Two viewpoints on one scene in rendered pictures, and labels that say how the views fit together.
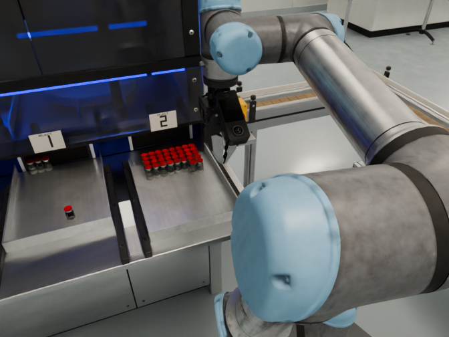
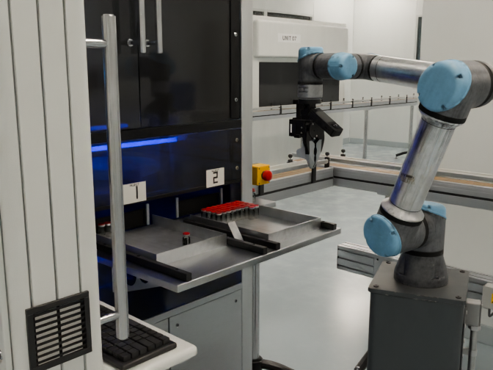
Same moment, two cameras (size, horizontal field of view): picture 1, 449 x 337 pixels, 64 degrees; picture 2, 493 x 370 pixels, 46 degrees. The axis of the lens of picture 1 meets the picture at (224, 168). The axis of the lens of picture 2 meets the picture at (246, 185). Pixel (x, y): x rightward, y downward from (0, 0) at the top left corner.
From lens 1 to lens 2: 1.30 m
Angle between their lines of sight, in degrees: 35
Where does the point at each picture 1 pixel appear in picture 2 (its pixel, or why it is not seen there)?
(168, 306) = not seen: outside the picture
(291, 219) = (453, 62)
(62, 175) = (133, 235)
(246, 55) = (352, 67)
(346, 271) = (472, 74)
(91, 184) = (171, 235)
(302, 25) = (367, 56)
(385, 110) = not seen: hidden behind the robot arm
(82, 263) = (230, 259)
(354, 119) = not seen: hidden behind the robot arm
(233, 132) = (334, 126)
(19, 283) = (194, 273)
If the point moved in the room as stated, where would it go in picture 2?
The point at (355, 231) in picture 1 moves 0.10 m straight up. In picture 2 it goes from (469, 64) to (472, 20)
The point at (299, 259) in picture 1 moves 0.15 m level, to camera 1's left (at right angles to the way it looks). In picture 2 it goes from (461, 69) to (409, 70)
